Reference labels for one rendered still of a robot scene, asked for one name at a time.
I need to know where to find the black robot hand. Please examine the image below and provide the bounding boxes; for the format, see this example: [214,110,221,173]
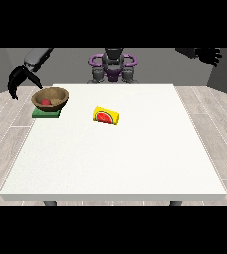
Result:
[194,48,223,68]
[7,64,44,101]

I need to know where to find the brown wooden bowl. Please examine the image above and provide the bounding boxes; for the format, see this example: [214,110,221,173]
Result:
[31,86,70,112]

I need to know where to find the green square pad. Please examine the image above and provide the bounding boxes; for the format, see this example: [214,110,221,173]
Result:
[31,106,62,119]

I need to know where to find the yellow cup with melon print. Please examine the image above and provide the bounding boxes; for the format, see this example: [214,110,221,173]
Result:
[92,105,121,127]

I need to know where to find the grey robot trunk purple rings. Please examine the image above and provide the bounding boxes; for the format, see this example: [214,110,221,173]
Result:
[87,48,140,84]

